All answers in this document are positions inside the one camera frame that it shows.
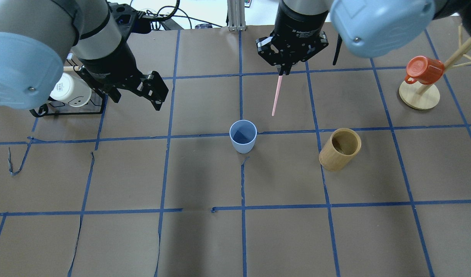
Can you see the orange red mug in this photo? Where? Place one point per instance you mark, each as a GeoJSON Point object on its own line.
{"type": "Point", "coordinates": [424, 70]}

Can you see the bamboo cylinder holder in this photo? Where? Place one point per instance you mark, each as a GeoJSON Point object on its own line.
{"type": "Point", "coordinates": [341, 147]}

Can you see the wooden mug tree stand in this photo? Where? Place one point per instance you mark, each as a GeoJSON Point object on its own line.
{"type": "Point", "coordinates": [423, 97]}

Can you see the aluminium frame post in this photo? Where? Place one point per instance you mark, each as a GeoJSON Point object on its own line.
{"type": "Point", "coordinates": [236, 15]}

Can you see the black wire mug rack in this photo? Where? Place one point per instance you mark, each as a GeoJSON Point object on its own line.
{"type": "Point", "coordinates": [54, 108]}

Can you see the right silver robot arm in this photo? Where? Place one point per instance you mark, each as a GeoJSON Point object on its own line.
{"type": "Point", "coordinates": [368, 28]}

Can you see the light blue plastic cup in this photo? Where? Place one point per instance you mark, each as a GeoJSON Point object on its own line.
{"type": "Point", "coordinates": [243, 135]}

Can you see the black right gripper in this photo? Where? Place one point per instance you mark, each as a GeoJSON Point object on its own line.
{"type": "Point", "coordinates": [300, 24]}

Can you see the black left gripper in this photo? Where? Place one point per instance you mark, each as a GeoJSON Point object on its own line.
{"type": "Point", "coordinates": [113, 63]}

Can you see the white mug near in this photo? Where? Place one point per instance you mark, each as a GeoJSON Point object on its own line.
{"type": "Point", "coordinates": [71, 90]}

